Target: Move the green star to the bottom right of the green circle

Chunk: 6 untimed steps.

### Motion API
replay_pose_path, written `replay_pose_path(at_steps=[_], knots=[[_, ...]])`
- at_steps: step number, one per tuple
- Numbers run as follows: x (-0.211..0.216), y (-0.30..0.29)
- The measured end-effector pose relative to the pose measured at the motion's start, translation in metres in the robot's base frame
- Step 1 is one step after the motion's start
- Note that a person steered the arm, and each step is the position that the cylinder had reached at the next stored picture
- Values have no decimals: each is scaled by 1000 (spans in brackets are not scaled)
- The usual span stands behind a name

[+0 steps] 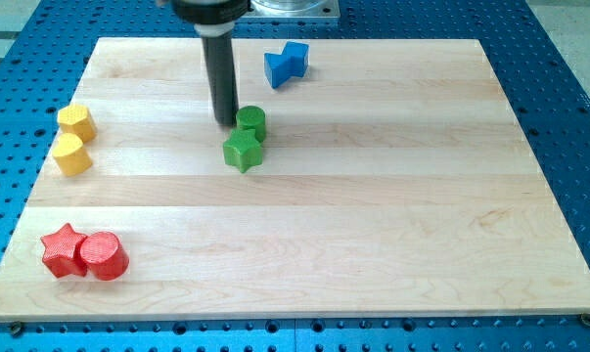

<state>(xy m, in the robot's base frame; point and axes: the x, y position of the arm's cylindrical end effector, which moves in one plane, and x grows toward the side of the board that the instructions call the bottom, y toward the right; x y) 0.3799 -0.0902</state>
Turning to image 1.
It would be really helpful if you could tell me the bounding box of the yellow hexagon block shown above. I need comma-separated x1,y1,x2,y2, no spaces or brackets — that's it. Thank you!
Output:
57,104,97,143

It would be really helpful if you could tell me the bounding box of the yellow heart block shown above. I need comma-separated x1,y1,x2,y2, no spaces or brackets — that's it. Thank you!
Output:
52,133,93,176

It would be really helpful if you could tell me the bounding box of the green cylinder block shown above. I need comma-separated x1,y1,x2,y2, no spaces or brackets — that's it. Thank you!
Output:
236,106,266,143

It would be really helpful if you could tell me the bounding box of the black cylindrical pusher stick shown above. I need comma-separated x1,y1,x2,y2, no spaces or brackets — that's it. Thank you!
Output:
202,33,239,126

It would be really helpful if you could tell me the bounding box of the red cylinder block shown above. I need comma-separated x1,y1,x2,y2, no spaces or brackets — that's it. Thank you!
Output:
79,232,129,281

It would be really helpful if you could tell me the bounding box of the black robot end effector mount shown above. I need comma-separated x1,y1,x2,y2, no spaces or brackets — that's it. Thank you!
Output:
171,0,250,37

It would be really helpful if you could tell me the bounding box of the blue zigzag block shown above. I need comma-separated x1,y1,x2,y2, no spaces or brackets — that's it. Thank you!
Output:
264,41,309,89

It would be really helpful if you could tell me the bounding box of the light wooden board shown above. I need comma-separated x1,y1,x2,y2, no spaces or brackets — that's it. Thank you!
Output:
0,37,590,322

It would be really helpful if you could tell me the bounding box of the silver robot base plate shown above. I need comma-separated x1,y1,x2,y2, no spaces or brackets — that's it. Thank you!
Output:
244,0,340,20

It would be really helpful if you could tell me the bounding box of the red star block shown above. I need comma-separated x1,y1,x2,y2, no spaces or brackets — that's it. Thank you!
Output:
40,223,87,279

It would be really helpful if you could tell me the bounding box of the green star block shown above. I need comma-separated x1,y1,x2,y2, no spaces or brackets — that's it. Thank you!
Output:
222,129,263,173

